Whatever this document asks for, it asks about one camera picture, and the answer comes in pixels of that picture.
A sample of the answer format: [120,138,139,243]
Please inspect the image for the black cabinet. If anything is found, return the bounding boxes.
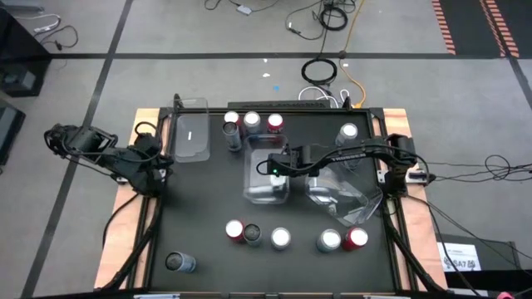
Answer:
[0,7,52,99]

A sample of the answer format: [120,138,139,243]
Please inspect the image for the thin black cable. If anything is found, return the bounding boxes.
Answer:
[285,0,329,42]

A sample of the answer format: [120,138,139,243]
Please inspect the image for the black box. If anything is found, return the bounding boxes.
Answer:
[435,232,521,294]

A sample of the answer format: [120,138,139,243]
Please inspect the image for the black cable bundle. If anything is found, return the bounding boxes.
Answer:
[415,153,532,196]

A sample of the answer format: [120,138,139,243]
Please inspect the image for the white cable with plug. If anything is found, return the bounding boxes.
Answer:
[14,12,62,35]

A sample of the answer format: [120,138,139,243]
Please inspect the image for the orange extension cable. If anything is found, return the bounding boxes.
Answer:
[338,0,367,108]

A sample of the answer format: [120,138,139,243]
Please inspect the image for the black cable with plug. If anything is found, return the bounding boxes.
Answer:
[39,24,80,51]

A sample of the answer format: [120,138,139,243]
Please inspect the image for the black cable sleeve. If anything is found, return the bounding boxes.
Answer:
[99,194,164,292]
[380,199,448,294]

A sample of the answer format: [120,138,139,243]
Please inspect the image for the black floor mat orange stripes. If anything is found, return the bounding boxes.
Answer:
[431,0,532,58]

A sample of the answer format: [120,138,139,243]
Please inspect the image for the red Fanta strawberry soda can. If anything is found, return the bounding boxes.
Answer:
[265,113,286,135]
[341,226,370,252]
[224,218,246,244]
[223,110,243,128]

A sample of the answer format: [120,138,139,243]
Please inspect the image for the black power strip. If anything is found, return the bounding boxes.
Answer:
[227,99,332,110]

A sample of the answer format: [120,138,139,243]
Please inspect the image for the clear plastic bin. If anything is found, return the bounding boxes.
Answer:
[242,133,291,205]
[168,97,212,164]
[303,164,384,228]

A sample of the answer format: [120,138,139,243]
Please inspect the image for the coiled black cable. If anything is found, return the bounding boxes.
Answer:
[300,56,338,86]
[318,4,349,32]

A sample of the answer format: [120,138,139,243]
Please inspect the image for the white paper label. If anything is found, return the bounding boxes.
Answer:
[436,242,482,273]

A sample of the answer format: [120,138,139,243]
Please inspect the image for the dark grey case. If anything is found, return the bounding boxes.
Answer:
[0,99,27,166]

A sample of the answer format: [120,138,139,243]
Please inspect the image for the light wooden side board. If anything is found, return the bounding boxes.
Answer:
[93,107,172,291]
[372,107,449,291]

